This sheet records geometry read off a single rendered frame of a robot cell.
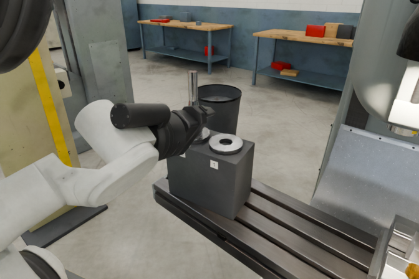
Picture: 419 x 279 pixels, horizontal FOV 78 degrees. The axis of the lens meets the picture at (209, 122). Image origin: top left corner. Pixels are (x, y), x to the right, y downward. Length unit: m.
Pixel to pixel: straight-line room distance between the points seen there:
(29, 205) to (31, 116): 1.54
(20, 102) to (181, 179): 1.28
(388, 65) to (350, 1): 4.43
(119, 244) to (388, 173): 1.60
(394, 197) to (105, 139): 0.82
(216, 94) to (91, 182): 2.46
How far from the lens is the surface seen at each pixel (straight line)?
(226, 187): 0.68
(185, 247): 1.88
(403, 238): 0.70
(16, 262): 0.58
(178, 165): 0.74
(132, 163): 0.35
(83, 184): 0.34
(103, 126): 0.39
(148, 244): 1.93
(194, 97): 0.67
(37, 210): 0.36
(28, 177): 0.36
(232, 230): 0.73
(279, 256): 0.70
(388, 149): 0.96
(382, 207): 0.95
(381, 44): 0.43
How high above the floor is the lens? 1.49
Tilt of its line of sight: 27 degrees down
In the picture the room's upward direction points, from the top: straight up
